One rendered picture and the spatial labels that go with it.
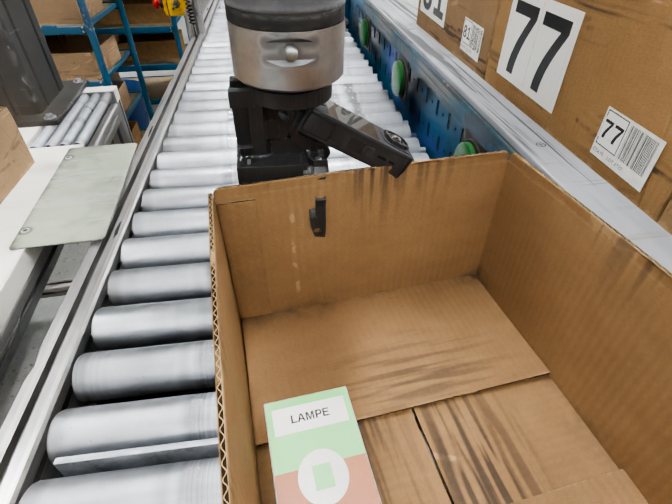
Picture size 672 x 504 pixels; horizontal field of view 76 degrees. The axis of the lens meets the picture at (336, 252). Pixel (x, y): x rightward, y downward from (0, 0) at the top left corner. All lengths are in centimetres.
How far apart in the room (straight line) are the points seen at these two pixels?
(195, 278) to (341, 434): 29
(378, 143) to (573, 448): 31
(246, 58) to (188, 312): 29
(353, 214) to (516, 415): 23
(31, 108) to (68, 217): 43
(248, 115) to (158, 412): 28
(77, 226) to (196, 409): 36
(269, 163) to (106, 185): 44
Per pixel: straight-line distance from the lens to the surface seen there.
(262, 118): 38
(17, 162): 89
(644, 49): 50
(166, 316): 52
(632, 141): 50
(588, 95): 55
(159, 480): 41
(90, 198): 76
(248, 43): 35
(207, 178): 77
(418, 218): 45
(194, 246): 61
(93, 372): 50
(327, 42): 35
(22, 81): 111
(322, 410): 37
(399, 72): 97
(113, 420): 46
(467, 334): 47
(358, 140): 39
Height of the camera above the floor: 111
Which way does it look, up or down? 40 degrees down
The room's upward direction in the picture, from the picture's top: straight up
